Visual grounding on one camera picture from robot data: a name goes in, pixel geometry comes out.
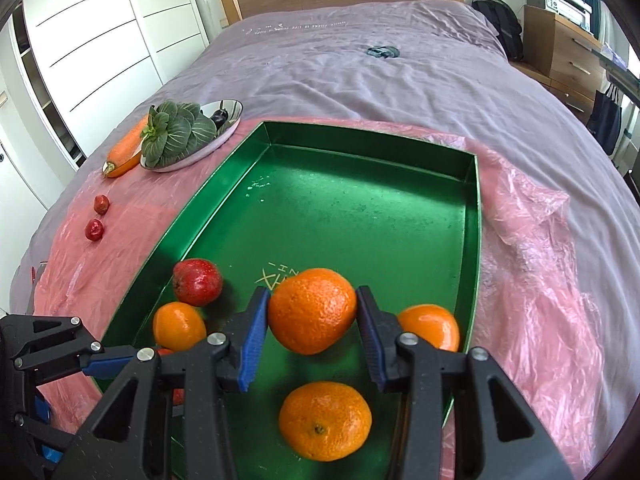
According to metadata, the green tray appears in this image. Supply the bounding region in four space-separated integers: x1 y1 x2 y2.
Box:
92 120 482 480

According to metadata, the glass desk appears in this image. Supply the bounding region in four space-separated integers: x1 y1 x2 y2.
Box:
596 41 640 92

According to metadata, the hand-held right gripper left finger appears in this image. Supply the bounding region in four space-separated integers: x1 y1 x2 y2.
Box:
65 285 271 480

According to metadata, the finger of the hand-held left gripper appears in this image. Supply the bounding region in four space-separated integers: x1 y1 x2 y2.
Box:
0 314 139 396
14 394 77 467

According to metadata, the orange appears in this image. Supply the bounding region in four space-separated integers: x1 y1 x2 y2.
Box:
278 380 374 463
267 267 359 356
397 303 461 354
152 301 208 353

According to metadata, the white printer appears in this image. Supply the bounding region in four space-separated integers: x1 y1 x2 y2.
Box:
522 0 594 29

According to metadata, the silver oval plate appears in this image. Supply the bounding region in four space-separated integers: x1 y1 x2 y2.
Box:
139 99 245 174

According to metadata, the navy paper bag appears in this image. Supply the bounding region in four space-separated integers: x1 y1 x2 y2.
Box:
585 85 623 156

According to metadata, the black backpack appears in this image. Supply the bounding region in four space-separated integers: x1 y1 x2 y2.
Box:
471 0 525 64

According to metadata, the white door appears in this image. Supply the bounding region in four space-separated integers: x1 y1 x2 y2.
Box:
0 72 52 213

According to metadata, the wooden dresser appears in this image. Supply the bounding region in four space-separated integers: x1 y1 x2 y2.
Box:
514 5 609 127

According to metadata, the pink plastic sheet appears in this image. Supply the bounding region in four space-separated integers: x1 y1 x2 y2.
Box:
10 114 609 480

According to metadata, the bok choy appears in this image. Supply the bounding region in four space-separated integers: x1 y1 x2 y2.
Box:
140 101 219 169

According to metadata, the white wardrobe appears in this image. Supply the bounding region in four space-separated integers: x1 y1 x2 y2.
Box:
9 0 211 172

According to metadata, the carrot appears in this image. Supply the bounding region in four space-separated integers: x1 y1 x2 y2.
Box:
102 113 153 179

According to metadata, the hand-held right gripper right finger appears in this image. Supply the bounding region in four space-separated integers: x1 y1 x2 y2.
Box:
355 285 576 480

